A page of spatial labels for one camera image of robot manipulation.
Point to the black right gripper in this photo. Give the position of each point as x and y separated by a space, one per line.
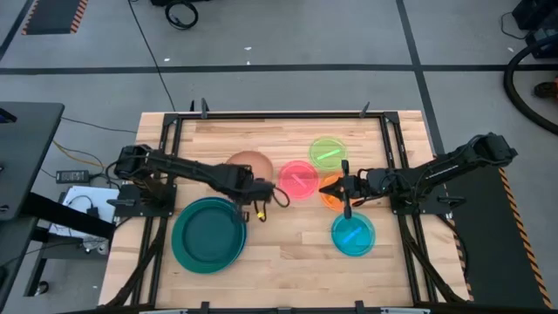
368 185

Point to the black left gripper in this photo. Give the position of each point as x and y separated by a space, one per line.
246 187

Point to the orange translucent plate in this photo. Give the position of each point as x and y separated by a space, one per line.
331 202

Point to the green translucent plate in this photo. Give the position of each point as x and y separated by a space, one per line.
327 153

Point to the large dark green plate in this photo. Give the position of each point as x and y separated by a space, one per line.
207 237

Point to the brown plastic plate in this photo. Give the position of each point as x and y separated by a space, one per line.
258 163

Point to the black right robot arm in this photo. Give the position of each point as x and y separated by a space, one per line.
453 163

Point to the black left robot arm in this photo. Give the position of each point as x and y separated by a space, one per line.
174 165

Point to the large blue plate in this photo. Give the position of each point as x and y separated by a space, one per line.
245 235

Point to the pink translucent plate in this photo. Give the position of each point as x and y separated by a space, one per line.
298 179

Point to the cyan translucent plate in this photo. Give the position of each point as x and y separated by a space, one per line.
353 235

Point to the large hazard striped mat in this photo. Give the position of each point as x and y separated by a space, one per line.
492 227

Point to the black power adapter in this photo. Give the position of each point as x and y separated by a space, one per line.
72 176

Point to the black desk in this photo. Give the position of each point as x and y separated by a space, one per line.
26 152

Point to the person's shoe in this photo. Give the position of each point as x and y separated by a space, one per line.
546 89

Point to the small hazard striped mat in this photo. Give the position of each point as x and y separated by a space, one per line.
52 15

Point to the black aluminium table frame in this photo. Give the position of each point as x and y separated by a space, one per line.
283 115

